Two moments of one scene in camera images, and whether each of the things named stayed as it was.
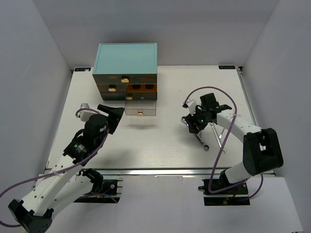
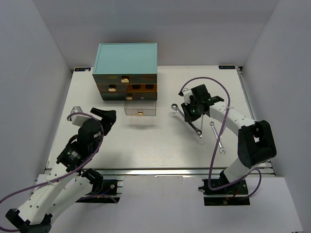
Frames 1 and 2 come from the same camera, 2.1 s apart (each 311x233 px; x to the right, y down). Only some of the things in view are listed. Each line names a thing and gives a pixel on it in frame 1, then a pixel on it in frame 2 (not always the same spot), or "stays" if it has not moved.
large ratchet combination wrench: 205,146 → 175,107
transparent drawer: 140,108 stays
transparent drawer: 126,78 stays
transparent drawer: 146,96 stays
